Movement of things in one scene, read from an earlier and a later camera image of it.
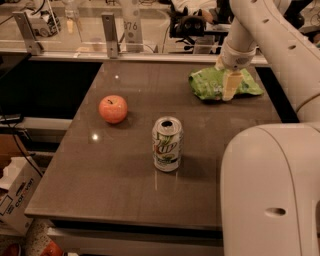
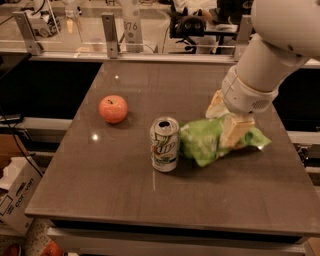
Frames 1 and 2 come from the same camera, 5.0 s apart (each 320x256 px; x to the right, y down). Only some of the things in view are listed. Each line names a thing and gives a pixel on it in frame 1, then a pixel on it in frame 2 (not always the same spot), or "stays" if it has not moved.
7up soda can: (167, 136) stays
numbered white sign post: (132, 26) stays
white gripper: (237, 58) → (245, 94)
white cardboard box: (20, 175) stays
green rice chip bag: (208, 83) → (200, 140)
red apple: (113, 109) stays
